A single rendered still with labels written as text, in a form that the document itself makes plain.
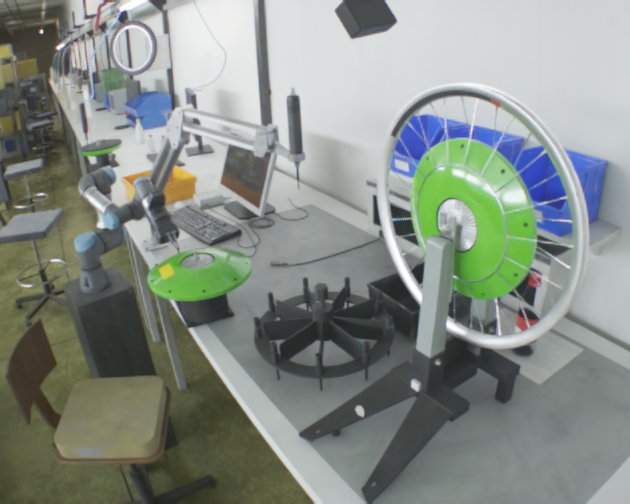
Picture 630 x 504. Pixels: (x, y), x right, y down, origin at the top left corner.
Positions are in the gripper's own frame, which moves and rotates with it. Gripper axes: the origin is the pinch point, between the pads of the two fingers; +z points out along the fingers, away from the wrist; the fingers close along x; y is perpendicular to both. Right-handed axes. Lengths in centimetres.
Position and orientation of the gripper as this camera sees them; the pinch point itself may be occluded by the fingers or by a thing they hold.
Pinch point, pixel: (178, 249)
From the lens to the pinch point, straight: 164.5
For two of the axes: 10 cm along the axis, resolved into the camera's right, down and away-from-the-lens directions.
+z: 5.4, 7.6, -3.6
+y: -3.2, 5.9, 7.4
